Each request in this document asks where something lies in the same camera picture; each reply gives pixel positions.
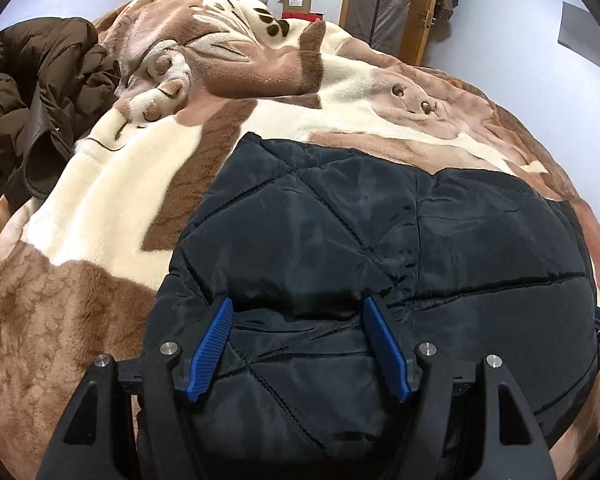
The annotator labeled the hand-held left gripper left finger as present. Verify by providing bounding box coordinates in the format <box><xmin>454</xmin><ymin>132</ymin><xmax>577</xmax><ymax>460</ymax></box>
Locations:
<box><xmin>37</xmin><ymin>296</ymin><xmax>235</xmax><ymax>480</ymax></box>

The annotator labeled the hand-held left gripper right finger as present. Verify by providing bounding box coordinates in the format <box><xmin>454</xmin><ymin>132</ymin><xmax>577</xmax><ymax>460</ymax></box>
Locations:
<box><xmin>361</xmin><ymin>295</ymin><xmax>554</xmax><ymax>480</ymax></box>

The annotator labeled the black quilted jacket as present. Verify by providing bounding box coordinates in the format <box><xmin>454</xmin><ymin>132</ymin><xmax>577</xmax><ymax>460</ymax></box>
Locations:
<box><xmin>135</xmin><ymin>131</ymin><xmax>600</xmax><ymax>480</ymax></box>

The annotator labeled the brown cream printed blanket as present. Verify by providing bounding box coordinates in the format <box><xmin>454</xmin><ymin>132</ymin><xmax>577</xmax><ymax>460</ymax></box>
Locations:
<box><xmin>0</xmin><ymin>0</ymin><xmax>600</xmax><ymax>480</ymax></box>

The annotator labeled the brown puffer jacket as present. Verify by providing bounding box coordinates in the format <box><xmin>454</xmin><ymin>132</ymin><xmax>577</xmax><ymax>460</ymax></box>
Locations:
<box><xmin>0</xmin><ymin>16</ymin><xmax>123</xmax><ymax>216</ymax></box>

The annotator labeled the red box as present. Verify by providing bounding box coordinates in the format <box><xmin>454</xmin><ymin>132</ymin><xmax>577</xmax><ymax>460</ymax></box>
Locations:
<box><xmin>281</xmin><ymin>10</ymin><xmax>327</xmax><ymax>25</ymax></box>

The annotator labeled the wooden door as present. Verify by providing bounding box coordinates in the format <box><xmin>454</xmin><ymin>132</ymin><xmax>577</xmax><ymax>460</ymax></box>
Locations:
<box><xmin>339</xmin><ymin>0</ymin><xmax>446</xmax><ymax>67</ymax></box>

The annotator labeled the grey wall panel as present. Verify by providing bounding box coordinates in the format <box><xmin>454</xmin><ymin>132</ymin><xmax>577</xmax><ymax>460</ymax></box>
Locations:
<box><xmin>557</xmin><ymin>1</ymin><xmax>600</xmax><ymax>69</ymax></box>

